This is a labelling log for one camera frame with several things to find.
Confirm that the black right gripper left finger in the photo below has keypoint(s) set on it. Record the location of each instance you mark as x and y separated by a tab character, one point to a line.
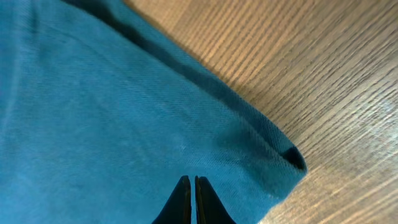
178	208

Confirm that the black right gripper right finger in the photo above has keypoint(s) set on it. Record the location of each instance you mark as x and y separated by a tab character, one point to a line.
209	208

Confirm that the blue polo shirt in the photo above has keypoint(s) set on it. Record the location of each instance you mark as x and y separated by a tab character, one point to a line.
101	114

